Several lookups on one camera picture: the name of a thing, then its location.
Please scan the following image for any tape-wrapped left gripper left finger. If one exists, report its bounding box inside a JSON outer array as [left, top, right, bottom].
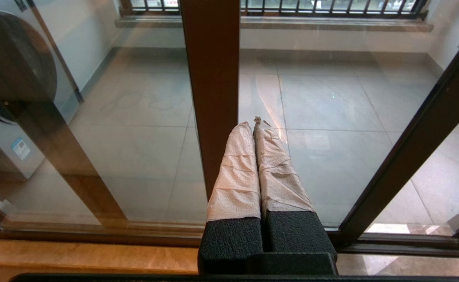
[[197, 121, 264, 275]]

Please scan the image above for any grey front-load washing machine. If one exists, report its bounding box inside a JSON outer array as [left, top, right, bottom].
[[0, 0, 81, 181]]

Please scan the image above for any wide black window railing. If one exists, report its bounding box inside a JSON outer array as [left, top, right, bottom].
[[120, 0, 427, 19]]

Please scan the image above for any long grey stone window sill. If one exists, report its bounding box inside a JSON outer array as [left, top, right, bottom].
[[115, 16, 434, 33]]

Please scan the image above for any sliding glass door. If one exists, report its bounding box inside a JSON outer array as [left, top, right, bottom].
[[0, 0, 459, 241]]

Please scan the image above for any dark door frame with track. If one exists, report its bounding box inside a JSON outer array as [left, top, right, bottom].
[[331, 217, 459, 259]]

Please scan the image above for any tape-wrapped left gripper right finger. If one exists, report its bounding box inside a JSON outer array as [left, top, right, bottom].
[[248, 116, 338, 275]]

